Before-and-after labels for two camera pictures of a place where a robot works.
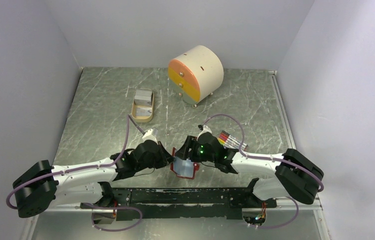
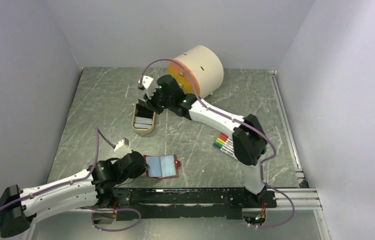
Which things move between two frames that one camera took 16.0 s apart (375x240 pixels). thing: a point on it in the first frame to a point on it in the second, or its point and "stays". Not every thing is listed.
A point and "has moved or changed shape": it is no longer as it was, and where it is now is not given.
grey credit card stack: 143,97 has moved or changed shape
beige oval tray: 147,118 to 143,130
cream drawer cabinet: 195,74 stays
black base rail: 137,204 stays
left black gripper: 165,158 to 140,171
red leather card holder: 184,168 has moved or changed shape
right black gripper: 184,152 to 150,101
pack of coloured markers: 229,141 stays
